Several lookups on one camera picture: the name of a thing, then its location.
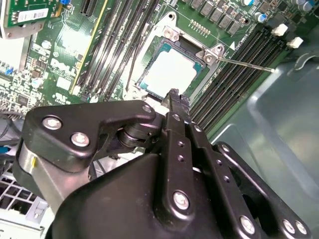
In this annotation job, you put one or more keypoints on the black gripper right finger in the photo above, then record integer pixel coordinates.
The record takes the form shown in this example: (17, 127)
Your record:
(214, 159)

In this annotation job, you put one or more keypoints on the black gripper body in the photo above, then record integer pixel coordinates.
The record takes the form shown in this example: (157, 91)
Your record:
(112, 211)

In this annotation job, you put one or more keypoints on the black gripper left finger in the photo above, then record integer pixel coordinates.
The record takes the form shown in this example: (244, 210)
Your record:
(62, 129)

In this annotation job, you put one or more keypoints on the metal locking lever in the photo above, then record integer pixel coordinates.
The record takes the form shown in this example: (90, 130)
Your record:
(131, 72)
(246, 64)

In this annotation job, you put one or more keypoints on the silver CPU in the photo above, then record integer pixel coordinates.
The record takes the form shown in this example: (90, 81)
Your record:
(172, 69)

